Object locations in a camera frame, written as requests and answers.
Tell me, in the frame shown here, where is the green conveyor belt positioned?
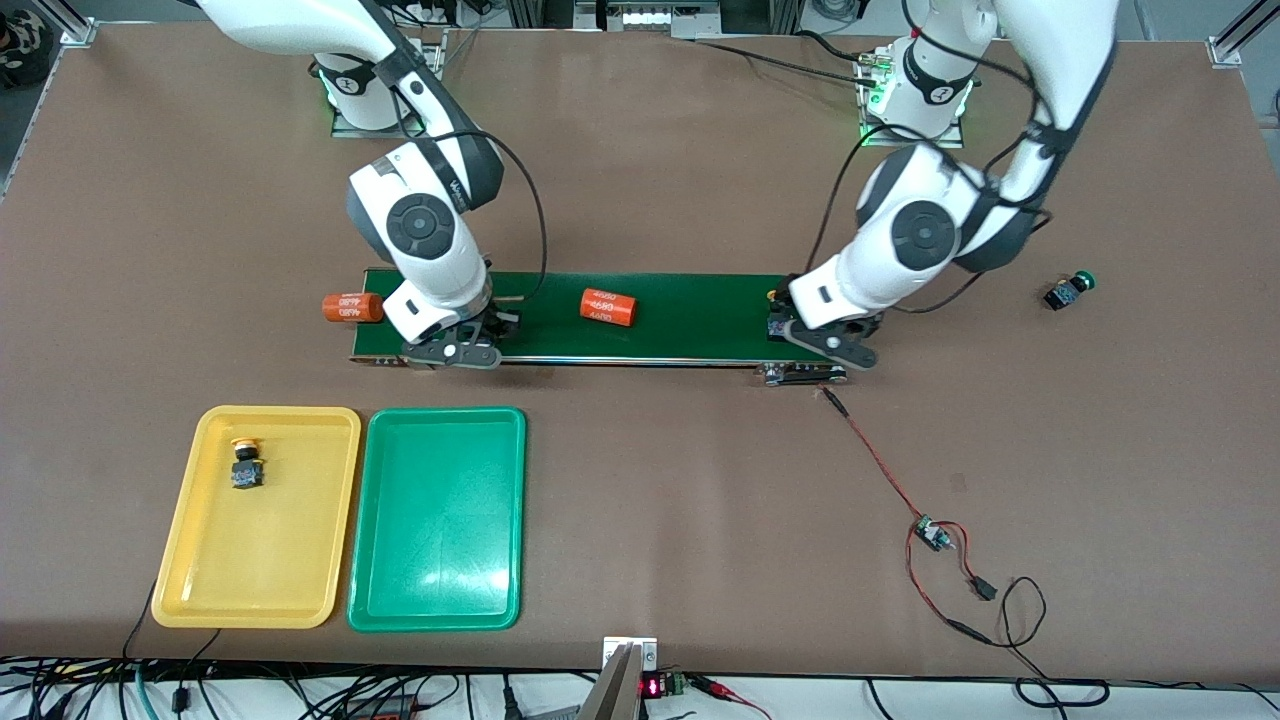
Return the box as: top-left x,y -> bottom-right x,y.
350,268 -> 848,388

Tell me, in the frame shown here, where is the grey metal camera mount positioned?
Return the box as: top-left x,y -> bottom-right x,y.
578,637 -> 658,720

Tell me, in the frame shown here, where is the black table cable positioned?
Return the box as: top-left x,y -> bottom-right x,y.
690,28 -> 881,91

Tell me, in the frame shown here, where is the green plastic tray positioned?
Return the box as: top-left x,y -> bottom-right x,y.
346,406 -> 528,633

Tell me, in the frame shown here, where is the orange cylinder marked 4680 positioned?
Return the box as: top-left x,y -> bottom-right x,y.
322,292 -> 385,324
580,288 -> 639,329

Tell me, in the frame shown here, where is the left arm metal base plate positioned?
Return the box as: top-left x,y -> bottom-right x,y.
860,50 -> 966,149

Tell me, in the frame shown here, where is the black floor cable bundle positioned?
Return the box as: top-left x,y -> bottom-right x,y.
0,655 -> 601,720

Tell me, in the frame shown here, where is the yellow plastic tray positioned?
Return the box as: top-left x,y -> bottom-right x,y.
151,405 -> 362,630

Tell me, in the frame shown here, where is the green push button switch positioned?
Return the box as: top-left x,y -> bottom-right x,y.
1045,270 -> 1096,311

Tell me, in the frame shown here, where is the thin black cable loop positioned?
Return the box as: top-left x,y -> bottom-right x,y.
998,575 -> 1111,709

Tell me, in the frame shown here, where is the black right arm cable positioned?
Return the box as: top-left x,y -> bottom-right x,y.
395,60 -> 549,306

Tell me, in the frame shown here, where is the red clip lead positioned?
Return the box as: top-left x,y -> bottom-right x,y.
690,676 -> 773,720

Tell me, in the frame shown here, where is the white electrical device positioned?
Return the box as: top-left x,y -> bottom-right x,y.
598,0 -> 723,39

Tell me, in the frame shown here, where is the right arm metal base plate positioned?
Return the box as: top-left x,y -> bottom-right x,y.
332,30 -> 446,139

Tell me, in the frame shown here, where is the dark patterned shoe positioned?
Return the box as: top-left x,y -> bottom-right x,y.
0,12 -> 53,63

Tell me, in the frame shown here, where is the red black conveyor wire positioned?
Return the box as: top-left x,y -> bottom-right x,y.
820,386 -> 1001,646

